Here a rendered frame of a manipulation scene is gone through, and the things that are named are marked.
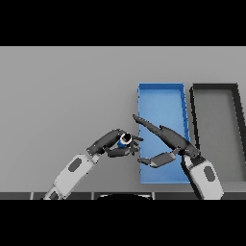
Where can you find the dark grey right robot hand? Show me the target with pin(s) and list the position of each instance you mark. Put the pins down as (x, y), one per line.
(173, 138)

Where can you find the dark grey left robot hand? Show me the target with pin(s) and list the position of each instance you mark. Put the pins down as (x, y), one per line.
(107, 140)

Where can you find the blue pipe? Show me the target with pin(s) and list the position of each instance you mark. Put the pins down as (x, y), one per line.
(124, 140)

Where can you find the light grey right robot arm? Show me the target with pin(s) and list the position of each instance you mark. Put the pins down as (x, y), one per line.
(205, 178)

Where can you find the blue bin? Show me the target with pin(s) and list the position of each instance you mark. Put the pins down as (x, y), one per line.
(162, 134)

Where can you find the dark grey bin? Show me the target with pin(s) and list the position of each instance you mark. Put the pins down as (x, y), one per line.
(217, 134)

